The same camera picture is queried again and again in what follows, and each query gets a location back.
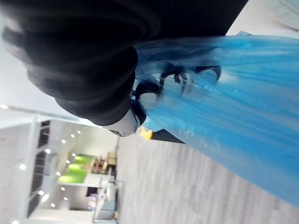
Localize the white device on stand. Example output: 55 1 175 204
88 181 117 212

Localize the metal frame stand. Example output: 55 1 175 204
91 177 125 222

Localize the blue plastic rubbish bag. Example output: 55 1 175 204
132 30 299 212

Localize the yellow plastic piece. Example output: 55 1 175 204
139 127 154 141

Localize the right robot hand black cloth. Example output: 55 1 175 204
0 0 249 139

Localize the green wall panel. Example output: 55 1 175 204
57 153 91 185

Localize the wooden chair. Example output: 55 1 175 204
92 151 117 175

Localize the black ceiling grid panel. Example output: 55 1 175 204
27 120 51 217

